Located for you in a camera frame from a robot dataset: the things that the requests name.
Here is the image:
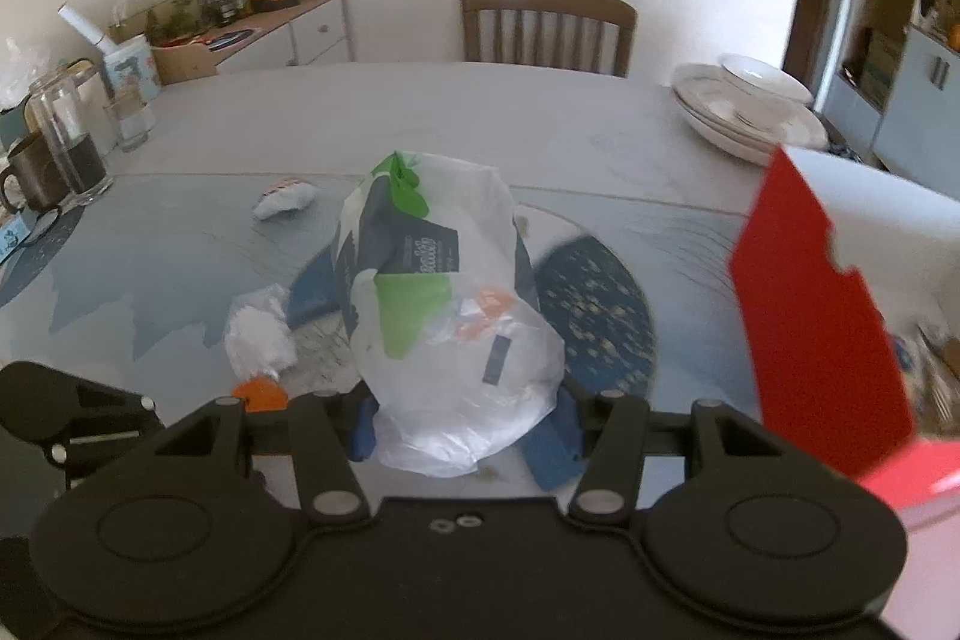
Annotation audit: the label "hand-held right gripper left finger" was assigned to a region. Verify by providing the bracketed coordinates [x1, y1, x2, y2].
[67, 391, 376, 528]

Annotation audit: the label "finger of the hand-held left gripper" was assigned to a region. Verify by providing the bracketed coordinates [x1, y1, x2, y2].
[52, 385, 162, 491]

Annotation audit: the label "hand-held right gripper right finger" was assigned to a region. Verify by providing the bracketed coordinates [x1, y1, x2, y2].
[523, 377, 871, 525]

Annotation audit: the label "orange tangerine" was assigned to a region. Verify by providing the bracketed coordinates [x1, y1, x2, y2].
[231, 376, 290, 414]

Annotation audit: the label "white tissue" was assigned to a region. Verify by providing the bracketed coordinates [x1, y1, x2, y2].
[223, 284, 299, 380]

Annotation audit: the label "white green plastic bag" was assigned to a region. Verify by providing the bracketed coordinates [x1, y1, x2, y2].
[330, 151, 567, 477]

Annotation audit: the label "red cardboard box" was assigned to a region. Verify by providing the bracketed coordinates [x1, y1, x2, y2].
[727, 147, 960, 513]

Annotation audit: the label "grey marble desktop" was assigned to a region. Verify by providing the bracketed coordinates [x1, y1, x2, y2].
[0, 61, 960, 536]

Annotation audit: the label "dark brown mug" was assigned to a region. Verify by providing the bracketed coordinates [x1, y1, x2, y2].
[0, 130, 65, 214]

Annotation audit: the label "crumpled white red wrapper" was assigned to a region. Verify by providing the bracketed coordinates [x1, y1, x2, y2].
[251, 176, 314, 223]

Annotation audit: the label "blue mountain print table mat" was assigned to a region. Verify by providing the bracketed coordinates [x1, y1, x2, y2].
[0, 171, 758, 461]

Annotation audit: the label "tall glass jar dark contents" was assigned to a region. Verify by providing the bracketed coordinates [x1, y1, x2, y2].
[28, 64, 113, 208]

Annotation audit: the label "small drinking glass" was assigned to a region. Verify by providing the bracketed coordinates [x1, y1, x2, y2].
[103, 91, 158, 154]

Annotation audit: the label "white printed cup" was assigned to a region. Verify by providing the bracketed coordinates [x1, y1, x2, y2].
[101, 34, 162, 101]

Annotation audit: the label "white ceramic plate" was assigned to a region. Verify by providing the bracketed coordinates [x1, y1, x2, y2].
[675, 92, 830, 165]

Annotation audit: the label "white paper roll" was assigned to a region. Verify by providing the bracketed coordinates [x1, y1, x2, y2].
[58, 4, 117, 52]

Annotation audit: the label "stack of white plates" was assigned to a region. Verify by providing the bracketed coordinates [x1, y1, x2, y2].
[670, 62, 826, 145]

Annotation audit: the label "round blue coaster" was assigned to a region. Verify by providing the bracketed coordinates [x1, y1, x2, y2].
[202, 26, 256, 49]

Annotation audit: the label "clear plastic tank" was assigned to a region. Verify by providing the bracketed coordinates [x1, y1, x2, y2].
[109, 0, 207, 47]

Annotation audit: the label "white wooden side cabinet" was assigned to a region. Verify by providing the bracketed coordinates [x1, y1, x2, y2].
[150, 0, 355, 86]

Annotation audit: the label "white ceramic bowl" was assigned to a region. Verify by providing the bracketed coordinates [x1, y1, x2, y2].
[718, 53, 815, 109]

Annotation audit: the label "brown wooden chair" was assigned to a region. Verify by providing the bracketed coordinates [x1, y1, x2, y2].
[460, 0, 638, 79]

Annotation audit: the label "brown cardboard box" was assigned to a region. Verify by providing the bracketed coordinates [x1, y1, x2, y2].
[859, 29, 905, 101]

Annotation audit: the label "white wood storage cabinet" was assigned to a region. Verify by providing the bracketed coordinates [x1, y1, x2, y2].
[821, 0, 960, 191]

